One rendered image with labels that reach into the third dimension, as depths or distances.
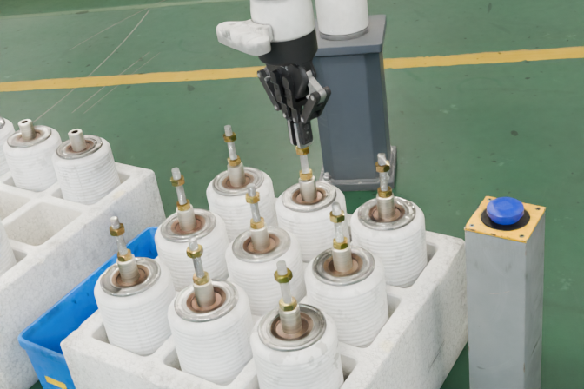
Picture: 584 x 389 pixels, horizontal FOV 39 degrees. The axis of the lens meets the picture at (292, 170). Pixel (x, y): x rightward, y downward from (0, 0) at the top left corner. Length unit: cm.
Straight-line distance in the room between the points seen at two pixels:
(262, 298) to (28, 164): 56
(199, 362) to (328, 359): 16
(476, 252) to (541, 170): 71
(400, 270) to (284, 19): 35
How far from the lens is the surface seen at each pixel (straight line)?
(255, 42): 95
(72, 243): 132
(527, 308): 98
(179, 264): 110
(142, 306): 102
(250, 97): 204
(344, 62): 149
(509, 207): 94
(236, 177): 118
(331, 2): 147
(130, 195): 139
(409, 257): 107
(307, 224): 110
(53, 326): 128
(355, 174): 160
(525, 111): 186
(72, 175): 137
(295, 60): 100
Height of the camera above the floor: 85
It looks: 30 degrees down
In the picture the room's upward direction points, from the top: 9 degrees counter-clockwise
